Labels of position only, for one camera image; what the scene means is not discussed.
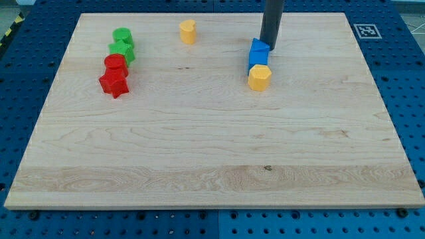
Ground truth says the yellow hexagon block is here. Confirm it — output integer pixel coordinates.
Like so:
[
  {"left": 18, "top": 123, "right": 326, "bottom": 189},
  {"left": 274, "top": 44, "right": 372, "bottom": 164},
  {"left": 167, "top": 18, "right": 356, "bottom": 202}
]
[{"left": 248, "top": 64, "right": 272, "bottom": 92}]

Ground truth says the light wooden board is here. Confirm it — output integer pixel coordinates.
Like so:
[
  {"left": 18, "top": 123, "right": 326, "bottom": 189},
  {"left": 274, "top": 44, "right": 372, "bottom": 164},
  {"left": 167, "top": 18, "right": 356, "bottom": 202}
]
[{"left": 5, "top": 13, "right": 424, "bottom": 210}]

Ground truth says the blue triangle block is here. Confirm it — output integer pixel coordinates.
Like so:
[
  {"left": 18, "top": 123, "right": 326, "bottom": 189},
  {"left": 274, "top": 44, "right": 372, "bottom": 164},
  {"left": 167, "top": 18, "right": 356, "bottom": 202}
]
[{"left": 248, "top": 38, "right": 270, "bottom": 72}]

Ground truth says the yellow heart block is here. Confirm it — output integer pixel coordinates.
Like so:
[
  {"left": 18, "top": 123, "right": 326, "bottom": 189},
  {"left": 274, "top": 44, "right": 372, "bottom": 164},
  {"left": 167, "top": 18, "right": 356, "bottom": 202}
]
[{"left": 179, "top": 19, "right": 197, "bottom": 44}]

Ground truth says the red star block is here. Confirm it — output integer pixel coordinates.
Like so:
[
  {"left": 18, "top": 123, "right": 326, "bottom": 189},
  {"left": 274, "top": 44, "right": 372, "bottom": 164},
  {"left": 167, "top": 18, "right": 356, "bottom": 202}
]
[{"left": 99, "top": 69, "right": 129, "bottom": 98}]

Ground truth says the green star block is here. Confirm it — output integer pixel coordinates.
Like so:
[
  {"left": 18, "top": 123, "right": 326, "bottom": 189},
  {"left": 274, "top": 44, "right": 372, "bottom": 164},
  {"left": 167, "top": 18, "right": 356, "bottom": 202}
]
[{"left": 108, "top": 40, "right": 135, "bottom": 66}]

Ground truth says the red cylinder block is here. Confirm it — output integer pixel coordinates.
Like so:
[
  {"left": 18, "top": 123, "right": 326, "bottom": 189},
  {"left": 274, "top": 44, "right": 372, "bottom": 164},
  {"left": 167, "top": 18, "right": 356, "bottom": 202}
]
[{"left": 104, "top": 53, "right": 128, "bottom": 77}]

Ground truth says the green cylinder block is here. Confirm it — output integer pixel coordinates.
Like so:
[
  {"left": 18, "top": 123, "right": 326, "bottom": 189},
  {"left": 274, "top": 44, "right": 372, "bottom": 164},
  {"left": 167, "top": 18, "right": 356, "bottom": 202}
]
[{"left": 112, "top": 27, "right": 134, "bottom": 48}]

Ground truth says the white fiducial marker tag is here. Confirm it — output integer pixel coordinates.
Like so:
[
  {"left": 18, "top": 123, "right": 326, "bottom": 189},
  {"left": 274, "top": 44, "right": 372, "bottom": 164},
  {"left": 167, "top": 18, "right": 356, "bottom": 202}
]
[{"left": 354, "top": 23, "right": 382, "bottom": 39}]

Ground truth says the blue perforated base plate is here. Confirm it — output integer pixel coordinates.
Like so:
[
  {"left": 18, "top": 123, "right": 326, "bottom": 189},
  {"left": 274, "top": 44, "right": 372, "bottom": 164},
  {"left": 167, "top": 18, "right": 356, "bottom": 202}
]
[{"left": 1, "top": 0, "right": 424, "bottom": 238}]

